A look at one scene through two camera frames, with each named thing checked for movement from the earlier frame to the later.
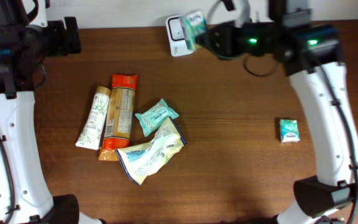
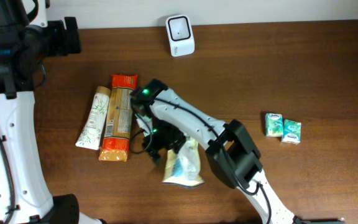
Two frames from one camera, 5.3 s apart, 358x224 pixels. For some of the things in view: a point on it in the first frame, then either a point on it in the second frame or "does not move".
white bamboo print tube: [90, 137] does not move
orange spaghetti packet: [120, 116] does not move
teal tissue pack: [193, 24] to [274, 125]
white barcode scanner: [177, 40] does not move
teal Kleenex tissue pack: [289, 130] does not move
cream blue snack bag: [140, 161] to [184, 167]
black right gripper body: [252, 38] to [165, 135]
